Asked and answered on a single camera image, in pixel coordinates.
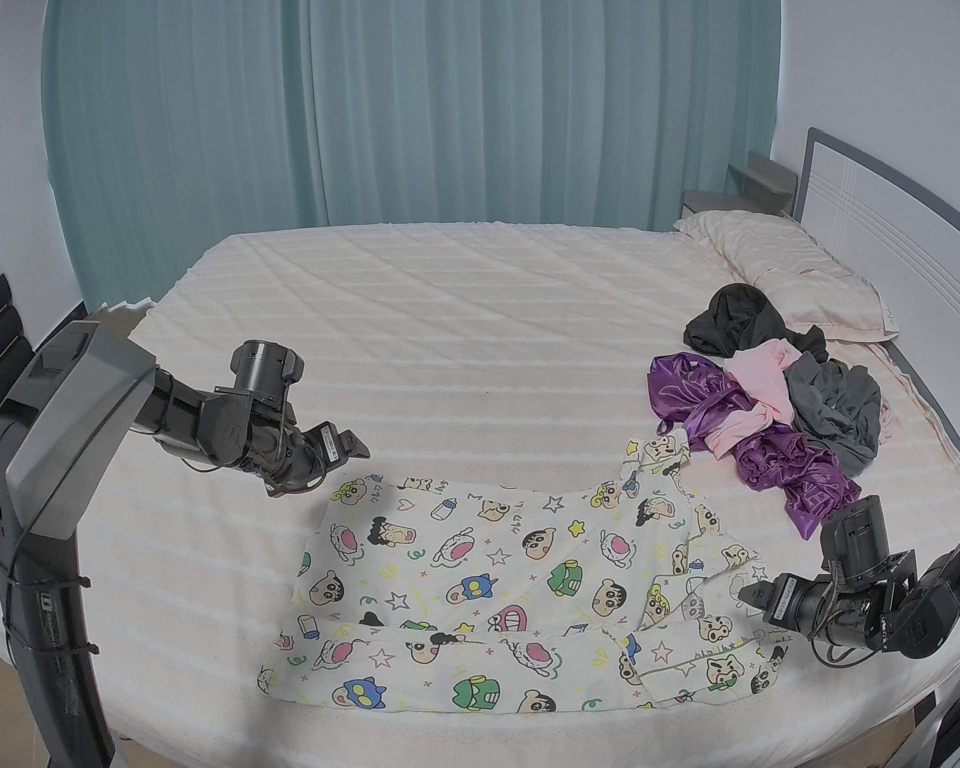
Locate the dark grey garment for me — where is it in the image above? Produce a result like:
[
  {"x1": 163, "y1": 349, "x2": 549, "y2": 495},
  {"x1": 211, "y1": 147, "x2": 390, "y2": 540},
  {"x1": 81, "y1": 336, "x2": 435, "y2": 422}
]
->
[{"x1": 783, "y1": 351, "x2": 882, "y2": 477}]

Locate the grey bedside table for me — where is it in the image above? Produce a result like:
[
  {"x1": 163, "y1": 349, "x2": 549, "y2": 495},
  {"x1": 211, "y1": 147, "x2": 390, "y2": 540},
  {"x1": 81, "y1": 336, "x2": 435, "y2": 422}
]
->
[{"x1": 681, "y1": 150, "x2": 798, "y2": 220}]

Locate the blue-green curtain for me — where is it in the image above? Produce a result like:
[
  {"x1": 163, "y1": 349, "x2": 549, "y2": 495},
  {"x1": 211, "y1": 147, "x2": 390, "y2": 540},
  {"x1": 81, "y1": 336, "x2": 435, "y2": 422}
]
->
[{"x1": 41, "y1": 0, "x2": 781, "y2": 309}]

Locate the pink garment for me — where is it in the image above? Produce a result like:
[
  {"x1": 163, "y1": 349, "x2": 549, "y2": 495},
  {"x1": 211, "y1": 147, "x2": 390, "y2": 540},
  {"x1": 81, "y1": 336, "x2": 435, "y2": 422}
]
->
[{"x1": 708, "y1": 337, "x2": 897, "y2": 460}]

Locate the pale pink pillow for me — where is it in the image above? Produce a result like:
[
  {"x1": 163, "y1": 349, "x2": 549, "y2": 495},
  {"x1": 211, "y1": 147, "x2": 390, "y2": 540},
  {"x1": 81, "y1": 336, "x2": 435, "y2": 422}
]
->
[{"x1": 672, "y1": 210, "x2": 901, "y2": 344}]

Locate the white printed pyjama top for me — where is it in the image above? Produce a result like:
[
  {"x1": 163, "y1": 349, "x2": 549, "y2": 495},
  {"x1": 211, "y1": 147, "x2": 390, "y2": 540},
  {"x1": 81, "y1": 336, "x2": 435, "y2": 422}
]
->
[{"x1": 256, "y1": 433, "x2": 789, "y2": 714}]

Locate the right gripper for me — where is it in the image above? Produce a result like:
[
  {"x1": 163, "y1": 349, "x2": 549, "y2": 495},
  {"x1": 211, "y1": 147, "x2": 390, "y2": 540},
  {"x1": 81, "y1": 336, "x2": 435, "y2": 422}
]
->
[{"x1": 783, "y1": 576, "x2": 830, "y2": 633}]

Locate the black garment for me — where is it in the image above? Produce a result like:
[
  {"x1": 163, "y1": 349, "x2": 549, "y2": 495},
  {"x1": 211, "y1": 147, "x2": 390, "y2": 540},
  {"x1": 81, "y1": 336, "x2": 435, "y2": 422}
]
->
[{"x1": 684, "y1": 282, "x2": 828, "y2": 363}]

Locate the bed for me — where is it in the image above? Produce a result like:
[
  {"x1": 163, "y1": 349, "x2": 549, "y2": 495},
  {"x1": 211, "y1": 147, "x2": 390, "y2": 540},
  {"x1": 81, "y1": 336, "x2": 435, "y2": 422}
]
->
[{"x1": 71, "y1": 126, "x2": 960, "y2": 768}]

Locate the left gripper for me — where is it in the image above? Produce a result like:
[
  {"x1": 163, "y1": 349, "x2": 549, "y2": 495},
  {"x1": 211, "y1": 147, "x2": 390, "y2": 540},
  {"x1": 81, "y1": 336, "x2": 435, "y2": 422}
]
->
[{"x1": 288, "y1": 427, "x2": 335, "y2": 489}]

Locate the purple satin garment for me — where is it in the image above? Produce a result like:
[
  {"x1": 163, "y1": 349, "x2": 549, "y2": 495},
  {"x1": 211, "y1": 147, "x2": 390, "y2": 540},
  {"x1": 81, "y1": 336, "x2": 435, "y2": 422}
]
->
[{"x1": 648, "y1": 351, "x2": 862, "y2": 541}]

